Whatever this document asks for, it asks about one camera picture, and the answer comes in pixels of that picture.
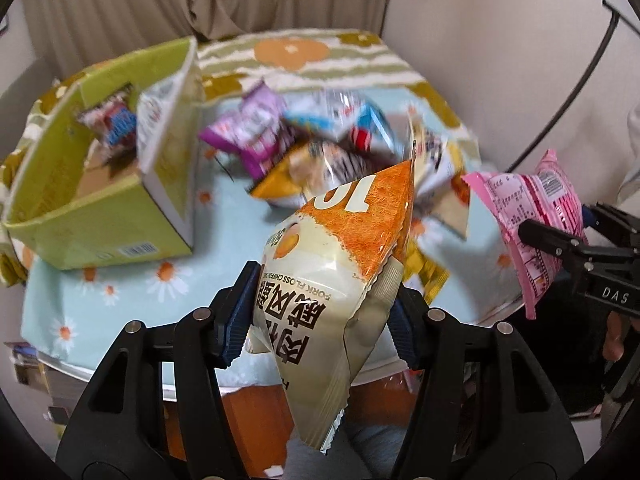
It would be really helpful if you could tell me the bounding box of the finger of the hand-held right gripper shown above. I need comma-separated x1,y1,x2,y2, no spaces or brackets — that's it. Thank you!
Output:
582,202,640,252
517,220,596,267

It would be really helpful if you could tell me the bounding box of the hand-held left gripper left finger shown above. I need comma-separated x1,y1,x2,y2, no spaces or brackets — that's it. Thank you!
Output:
55,260,281,480

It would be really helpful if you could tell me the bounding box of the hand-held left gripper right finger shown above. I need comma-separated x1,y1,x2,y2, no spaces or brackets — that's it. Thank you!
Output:
385,280,586,480

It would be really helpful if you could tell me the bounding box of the pink snack packet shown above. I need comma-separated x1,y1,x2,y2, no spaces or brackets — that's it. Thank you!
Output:
462,149,586,321

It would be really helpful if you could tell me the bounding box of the orange and cream snack bag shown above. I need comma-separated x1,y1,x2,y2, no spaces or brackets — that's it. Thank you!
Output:
245,160,416,453

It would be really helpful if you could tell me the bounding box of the green cardboard box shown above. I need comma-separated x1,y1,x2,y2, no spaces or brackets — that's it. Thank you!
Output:
2,37,206,271

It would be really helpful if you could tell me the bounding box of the purple snack packet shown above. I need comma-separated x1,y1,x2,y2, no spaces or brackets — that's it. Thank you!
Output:
199,82,288,178

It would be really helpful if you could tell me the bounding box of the person's right hand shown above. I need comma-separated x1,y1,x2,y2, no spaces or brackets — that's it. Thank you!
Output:
602,310,633,362

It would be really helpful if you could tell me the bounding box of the gold snack packet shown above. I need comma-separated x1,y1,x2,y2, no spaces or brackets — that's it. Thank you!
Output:
402,240,451,306

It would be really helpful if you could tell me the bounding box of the yellow orange snack packet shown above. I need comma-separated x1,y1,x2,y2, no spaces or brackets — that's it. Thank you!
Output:
250,142,331,208

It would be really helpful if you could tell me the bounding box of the white and yellow snack packet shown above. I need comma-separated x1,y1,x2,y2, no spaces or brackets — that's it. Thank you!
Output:
407,115,481,238

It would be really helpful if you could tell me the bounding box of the clear brown striped snack packet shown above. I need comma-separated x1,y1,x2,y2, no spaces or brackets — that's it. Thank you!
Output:
310,140,401,196

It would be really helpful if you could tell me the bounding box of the light blue snack packet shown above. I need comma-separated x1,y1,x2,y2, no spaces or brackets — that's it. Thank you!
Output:
287,102,396,156

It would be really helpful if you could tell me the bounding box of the blue and brown snack packet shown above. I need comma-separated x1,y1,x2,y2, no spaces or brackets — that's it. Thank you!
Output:
77,85,141,171

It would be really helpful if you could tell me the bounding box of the striped floral blanket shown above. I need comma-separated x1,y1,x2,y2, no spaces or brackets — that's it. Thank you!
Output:
0,30,481,286

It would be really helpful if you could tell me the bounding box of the beige curtain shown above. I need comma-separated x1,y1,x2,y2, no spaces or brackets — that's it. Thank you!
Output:
30,0,396,81

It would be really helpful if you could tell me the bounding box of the black cable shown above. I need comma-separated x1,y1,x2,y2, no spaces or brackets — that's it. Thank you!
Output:
505,0,640,176

